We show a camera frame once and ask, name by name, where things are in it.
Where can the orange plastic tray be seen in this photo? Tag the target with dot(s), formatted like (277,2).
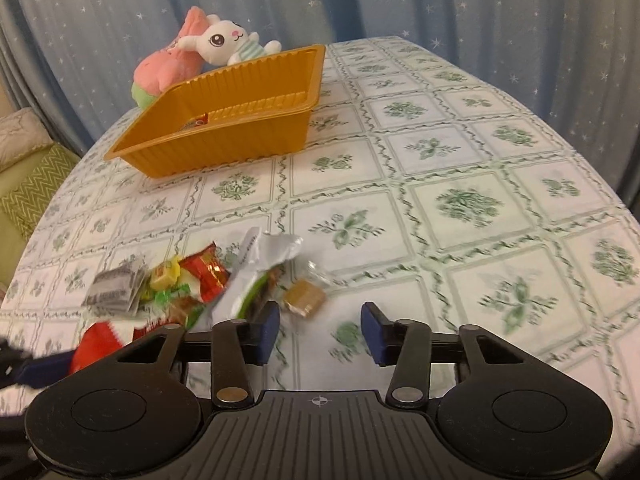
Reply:
(255,109)

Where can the green zigzag cushion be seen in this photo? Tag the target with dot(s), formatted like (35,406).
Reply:
(31,185)

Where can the red double-happiness candy packet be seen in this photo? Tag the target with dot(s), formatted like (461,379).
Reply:
(102,339)

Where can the black seaweed snack packet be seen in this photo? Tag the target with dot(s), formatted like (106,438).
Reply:
(118,290)

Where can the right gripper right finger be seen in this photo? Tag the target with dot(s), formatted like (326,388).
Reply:
(405,345)

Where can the white rabbit plush toy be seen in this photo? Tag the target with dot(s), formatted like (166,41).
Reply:
(225,43)

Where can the red foil candy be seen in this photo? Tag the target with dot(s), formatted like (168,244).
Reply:
(208,271)

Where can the beige embroidered pillow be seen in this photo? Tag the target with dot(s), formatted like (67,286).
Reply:
(22,133)

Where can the pink star plush toy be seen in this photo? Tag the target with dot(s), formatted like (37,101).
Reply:
(169,65)

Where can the yellow candy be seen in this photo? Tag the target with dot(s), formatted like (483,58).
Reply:
(165,275)

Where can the green candy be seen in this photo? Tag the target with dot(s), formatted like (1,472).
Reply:
(176,305)

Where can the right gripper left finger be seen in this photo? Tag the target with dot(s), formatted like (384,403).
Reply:
(238,344)

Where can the clear brown candy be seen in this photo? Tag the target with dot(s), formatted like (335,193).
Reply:
(307,292)

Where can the floral green white tablecloth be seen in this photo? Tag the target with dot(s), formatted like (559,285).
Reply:
(421,188)

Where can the large red snack packet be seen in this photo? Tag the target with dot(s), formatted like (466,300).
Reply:
(196,122)

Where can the blue starry curtain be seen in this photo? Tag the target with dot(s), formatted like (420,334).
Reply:
(575,63)

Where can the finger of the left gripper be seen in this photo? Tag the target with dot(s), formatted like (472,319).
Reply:
(39,373)

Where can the silver green snack pouch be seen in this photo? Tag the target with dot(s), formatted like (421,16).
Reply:
(260,254)

